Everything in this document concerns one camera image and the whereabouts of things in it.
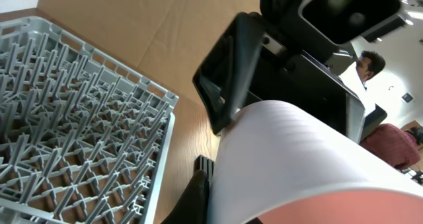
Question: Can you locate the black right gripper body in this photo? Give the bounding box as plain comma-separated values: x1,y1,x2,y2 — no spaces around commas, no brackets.
246,0,403,142

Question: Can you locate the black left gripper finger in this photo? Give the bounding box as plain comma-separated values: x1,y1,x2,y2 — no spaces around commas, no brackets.
162,170,210,224

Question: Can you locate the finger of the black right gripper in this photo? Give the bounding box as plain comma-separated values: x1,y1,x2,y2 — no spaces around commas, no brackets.
192,13,264,135

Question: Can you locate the pink plastic cup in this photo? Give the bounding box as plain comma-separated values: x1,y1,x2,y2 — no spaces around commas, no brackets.
207,100,422,224

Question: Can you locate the grey dishwasher rack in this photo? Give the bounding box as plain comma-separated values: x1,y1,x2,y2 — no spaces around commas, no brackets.
1,17,178,223

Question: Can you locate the person in white shirt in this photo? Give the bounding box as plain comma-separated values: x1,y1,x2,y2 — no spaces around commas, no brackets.
339,51,386,116

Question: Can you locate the cardboard sheet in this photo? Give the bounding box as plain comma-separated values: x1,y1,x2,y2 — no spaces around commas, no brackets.
38,0,259,102

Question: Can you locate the dark red chair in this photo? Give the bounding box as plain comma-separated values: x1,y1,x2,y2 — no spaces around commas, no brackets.
360,124,422,170

